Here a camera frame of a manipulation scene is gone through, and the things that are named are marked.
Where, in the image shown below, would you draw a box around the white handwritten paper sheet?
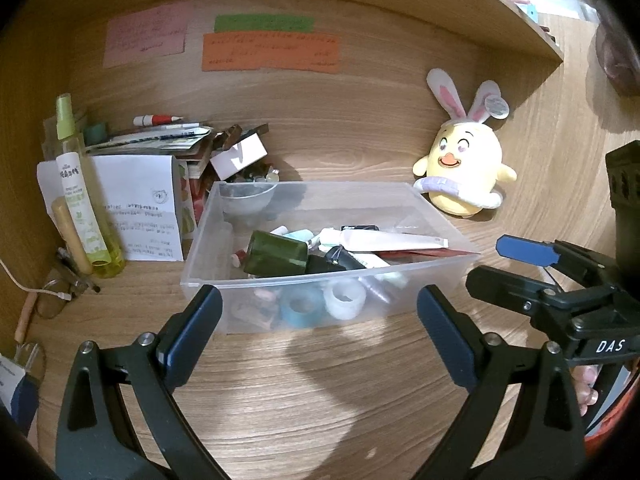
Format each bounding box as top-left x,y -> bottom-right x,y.
90,155 -> 185,262

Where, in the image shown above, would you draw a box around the brown crumpled packets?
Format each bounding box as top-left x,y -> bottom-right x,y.
215,124 -> 271,151

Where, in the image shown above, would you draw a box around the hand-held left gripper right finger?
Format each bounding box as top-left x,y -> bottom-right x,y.
400,284 -> 588,480

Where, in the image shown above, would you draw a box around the red white marker pen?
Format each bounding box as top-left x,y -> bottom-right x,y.
133,113 -> 180,127

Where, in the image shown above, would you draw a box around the fruit print carton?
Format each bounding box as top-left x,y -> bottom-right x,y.
172,157 -> 211,241

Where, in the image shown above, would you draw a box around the white and blue carton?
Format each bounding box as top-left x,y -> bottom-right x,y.
0,355 -> 41,436

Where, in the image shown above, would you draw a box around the clear tape roll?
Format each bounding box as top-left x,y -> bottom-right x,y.
322,279 -> 368,321

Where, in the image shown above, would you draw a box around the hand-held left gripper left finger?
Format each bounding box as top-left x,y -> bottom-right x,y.
55,284 -> 236,480

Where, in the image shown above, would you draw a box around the wooden shelf board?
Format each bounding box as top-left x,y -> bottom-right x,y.
440,0 -> 566,66

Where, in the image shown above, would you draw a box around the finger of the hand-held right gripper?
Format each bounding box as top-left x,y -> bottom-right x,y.
496,234 -> 618,291
465,265 -> 568,328

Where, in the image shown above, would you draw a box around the white charging cable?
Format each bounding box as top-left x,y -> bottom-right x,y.
0,260 -> 73,302

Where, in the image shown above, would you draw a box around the person's right hand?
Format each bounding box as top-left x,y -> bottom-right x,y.
572,366 -> 600,418

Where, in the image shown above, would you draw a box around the row of small trinkets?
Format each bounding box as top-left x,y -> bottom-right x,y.
462,0 -> 558,43

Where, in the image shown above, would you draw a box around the green sticky note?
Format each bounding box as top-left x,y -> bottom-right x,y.
214,14 -> 316,33

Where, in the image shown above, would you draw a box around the dark red foil packet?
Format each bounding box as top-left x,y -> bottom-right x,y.
385,246 -> 481,261

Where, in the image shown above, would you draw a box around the thin frame eyeglasses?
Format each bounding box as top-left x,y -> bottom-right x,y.
37,272 -> 86,320

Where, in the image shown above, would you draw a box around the beige stick tube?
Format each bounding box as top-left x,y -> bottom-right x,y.
51,196 -> 94,276

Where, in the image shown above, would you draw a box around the pale squeeze tube white cap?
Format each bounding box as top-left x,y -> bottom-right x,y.
319,227 -> 449,252

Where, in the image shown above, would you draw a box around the clear plastic storage bin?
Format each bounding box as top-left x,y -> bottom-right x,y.
180,181 -> 483,335

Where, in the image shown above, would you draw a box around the dark green pump bottle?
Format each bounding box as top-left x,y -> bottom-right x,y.
246,230 -> 368,277

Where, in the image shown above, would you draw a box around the white bowl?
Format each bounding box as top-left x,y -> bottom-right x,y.
220,182 -> 278,217

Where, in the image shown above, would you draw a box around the dark translucent bag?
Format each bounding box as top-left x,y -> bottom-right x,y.
595,10 -> 640,98

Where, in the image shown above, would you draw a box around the green spray bottle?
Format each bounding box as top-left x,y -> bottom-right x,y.
54,94 -> 126,279

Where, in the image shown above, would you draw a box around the plain white paper sheet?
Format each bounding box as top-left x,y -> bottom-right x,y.
36,160 -> 63,221

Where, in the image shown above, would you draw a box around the yellow chick plush bunny ears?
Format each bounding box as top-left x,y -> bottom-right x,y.
412,67 -> 518,218

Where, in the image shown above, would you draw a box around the pink white small box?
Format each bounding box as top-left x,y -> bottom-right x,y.
209,135 -> 267,181

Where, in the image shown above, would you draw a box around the stack of papers and booklets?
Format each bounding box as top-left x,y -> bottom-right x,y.
85,122 -> 216,161

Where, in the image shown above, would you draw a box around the blue tape roll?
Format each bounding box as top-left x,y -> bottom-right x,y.
280,290 -> 326,330

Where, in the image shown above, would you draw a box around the cluster of small bottles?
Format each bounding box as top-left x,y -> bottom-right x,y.
227,162 -> 282,184

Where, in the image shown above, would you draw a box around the metal clip tool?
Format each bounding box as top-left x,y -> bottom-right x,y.
55,247 -> 101,293

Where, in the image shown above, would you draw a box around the orange sticky note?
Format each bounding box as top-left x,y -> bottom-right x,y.
201,32 -> 341,75

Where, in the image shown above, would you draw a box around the pink sticky note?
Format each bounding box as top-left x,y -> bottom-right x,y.
102,2 -> 190,68

